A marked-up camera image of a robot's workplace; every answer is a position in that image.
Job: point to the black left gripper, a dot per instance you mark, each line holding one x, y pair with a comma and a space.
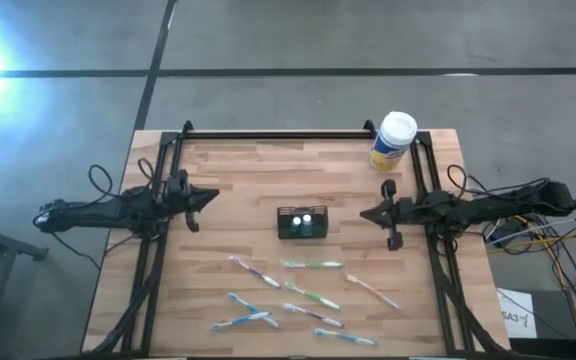
175, 197

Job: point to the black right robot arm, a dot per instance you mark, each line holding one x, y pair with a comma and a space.
498, 205

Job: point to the dark grey floor mat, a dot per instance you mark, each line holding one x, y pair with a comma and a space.
553, 315

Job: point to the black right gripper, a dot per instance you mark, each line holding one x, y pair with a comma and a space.
405, 210

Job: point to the orange white toothbrush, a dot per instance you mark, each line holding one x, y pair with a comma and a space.
373, 292

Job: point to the green white toothbrush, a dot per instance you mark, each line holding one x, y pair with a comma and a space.
313, 264
314, 296

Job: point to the blue white toothbrush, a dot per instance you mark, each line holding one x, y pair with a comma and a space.
233, 322
345, 337
240, 301

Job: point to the small bottle white cap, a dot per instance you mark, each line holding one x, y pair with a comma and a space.
307, 219
296, 221

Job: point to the purple white toothbrush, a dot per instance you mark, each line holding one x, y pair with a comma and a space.
313, 315
255, 272

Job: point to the black power box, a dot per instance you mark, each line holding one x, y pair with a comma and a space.
508, 230

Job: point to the black metal table frame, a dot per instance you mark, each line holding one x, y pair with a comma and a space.
268, 135

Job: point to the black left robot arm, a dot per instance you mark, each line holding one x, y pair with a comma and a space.
98, 212

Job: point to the white yellow wipes canister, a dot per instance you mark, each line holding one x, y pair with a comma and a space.
393, 142

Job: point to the black floor box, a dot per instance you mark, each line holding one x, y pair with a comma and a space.
558, 350

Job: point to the white paper sign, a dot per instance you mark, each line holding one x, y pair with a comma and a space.
515, 315

